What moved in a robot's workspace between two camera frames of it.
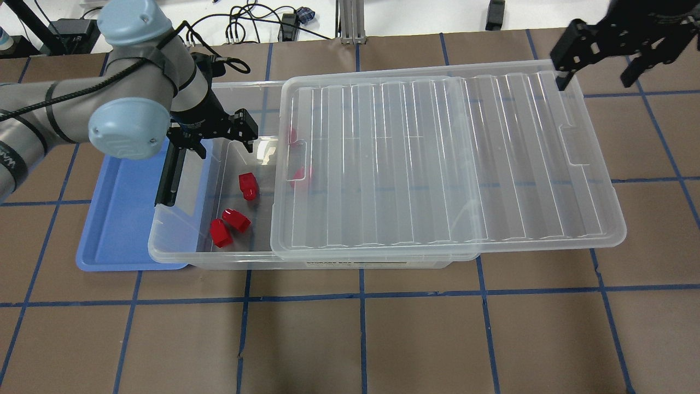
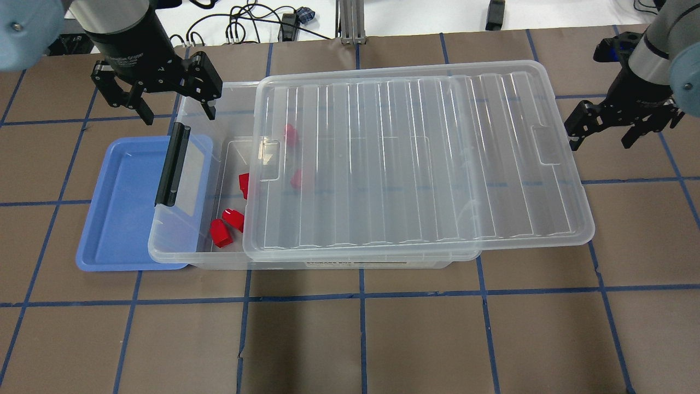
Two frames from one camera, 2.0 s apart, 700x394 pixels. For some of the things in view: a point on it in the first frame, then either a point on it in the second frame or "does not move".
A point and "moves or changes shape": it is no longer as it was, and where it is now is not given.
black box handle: x=166 y=193 does not move
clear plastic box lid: x=494 y=158 moves or changes shape
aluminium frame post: x=352 y=22 does not move
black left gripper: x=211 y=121 -> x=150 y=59
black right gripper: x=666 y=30 -> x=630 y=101
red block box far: x=291 y=135 does not move
